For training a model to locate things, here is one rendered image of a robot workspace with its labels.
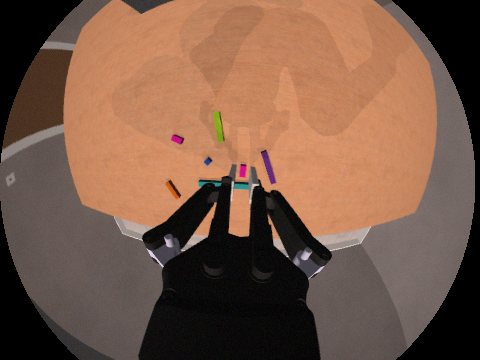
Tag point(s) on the lime green rod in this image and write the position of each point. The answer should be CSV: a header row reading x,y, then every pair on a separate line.
x,y
218,126

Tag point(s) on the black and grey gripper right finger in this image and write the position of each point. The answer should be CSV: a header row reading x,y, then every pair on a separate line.
x,y
303,249

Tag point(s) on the orange rod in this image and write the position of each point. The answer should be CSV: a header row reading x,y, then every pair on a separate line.
x,y
173,189

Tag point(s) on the turquoise rod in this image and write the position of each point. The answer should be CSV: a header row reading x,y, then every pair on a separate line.
x,y
238,185

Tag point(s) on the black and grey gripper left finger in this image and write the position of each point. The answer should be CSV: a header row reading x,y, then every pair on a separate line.
x,y
162,241

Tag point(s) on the small magenta block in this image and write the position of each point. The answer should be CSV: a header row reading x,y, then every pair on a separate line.
x,y
177,139
242,170

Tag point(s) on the purple rod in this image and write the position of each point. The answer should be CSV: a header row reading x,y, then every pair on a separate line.
x,y
268,166

